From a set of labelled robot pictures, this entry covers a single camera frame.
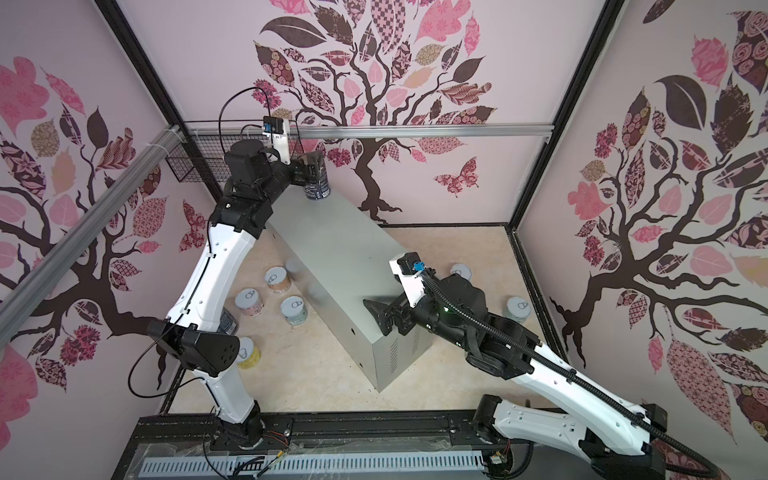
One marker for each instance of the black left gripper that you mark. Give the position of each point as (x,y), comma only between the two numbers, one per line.
(299,177)

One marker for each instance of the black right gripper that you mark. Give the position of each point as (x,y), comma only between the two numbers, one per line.
(386,316)

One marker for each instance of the dark blue tall can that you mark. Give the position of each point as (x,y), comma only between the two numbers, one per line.
(317,185)

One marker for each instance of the blue white label can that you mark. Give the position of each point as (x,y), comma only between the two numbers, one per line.
(228,324)

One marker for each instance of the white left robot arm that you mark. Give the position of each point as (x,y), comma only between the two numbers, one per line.
(259,174)

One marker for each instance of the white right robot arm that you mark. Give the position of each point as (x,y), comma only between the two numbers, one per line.
(608,433)

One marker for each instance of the grey metal cabinet counter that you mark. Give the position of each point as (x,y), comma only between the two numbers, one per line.
(338,257)

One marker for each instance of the silver aluminium crossbar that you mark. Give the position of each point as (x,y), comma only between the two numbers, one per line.
(423,131)

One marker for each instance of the teal label small can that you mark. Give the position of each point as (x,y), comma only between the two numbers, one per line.
(294,310)

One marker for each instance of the orange label small can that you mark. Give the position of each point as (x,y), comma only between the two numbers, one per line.
(277,279)

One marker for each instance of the pink label small can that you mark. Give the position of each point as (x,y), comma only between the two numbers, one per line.
(249,302)

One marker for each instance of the pale blue small can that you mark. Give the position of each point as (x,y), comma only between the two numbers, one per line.
(517,309)

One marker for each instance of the yellow label small can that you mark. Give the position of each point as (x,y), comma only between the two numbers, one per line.
(248,355)

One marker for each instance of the silver diagonal aluminium bar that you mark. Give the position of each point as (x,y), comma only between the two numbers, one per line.
(24,299)

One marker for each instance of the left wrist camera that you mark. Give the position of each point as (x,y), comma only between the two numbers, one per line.
(278,131)

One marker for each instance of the black wire mesh basket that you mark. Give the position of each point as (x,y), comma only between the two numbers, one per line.
(200,157)

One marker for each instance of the black aluminium frame rail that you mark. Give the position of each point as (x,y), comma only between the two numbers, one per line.
(184,435)

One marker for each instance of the white slotted cable duct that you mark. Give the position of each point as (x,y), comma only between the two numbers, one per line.
(310,466)

